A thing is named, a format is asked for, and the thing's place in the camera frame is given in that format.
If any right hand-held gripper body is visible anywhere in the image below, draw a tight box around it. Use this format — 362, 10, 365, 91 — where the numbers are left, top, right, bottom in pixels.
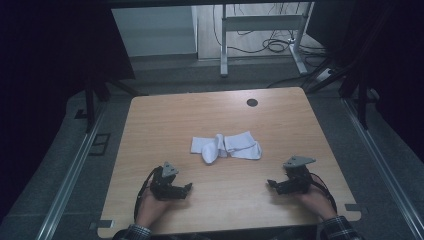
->
281, 155, 317, 196

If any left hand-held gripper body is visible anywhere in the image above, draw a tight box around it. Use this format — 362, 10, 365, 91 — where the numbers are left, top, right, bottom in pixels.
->
149, 161, 183, 201

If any white sock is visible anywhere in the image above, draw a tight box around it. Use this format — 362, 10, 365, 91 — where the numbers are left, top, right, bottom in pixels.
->
190, 133, 228, 165
223, 130, 264, 161

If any person's left hand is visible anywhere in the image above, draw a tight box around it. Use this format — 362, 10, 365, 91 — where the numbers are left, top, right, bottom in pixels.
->
135, 190, 176, 230

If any person's right hand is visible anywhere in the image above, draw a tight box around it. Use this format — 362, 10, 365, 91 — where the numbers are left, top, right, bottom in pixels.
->
295, 184, 338, 222

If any black metal stand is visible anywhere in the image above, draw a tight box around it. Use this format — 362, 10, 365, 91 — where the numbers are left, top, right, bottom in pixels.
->
83, 75, 142, 134
339, 63, 382, 131

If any white power strip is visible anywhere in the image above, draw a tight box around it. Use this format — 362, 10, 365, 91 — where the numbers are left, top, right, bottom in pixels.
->
314, 67, 336, 83

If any white panel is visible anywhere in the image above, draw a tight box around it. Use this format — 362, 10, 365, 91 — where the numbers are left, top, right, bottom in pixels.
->
110, 5, 198, 58

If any dark curtain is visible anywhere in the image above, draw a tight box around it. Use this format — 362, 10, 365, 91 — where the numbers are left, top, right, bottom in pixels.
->
0, 0, 136, 221
306, 0, 424, 161

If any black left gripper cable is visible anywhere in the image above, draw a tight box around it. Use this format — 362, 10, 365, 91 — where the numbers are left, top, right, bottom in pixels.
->
133, 166, 162, 223

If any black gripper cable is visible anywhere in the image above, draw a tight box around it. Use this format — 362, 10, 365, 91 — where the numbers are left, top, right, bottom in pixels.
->
133, 166, 162, 223
309, 172, 338, 214

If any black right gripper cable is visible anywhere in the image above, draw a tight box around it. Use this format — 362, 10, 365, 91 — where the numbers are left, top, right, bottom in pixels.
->
309, 172, 338, 214

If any aluminium floor rail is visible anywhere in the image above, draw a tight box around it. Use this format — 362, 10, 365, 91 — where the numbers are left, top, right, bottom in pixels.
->
34, 102, 108, 240
341, 98, 424, 234

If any single black floor cable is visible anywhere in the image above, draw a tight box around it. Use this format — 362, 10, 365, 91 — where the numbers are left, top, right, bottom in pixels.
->
265, 73, 313, 90

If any tangle of black floor cables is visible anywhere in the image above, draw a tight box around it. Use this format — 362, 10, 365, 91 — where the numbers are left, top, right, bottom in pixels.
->
213, 3, 329, 68

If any white metal desk frame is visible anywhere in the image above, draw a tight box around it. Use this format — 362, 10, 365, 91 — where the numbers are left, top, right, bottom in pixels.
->
219, 2, 315, 78

